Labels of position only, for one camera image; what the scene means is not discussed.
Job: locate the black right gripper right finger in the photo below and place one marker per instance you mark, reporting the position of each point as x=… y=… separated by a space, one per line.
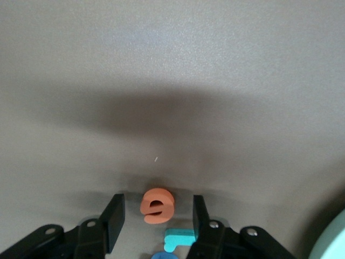
x=215 y=240

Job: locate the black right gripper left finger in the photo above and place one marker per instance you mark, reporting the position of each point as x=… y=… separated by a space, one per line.
x=89 y=237

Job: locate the teal foam letter r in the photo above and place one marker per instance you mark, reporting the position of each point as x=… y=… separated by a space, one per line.
x=178 y=236

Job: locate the blue foam letter b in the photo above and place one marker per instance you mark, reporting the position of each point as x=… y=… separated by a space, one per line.
x=163 y=255

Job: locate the orange foam letter e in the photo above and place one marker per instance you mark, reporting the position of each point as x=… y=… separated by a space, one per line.
x=159 y=194

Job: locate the pale green plate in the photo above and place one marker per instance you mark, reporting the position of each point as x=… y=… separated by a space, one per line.
x=331 y=242

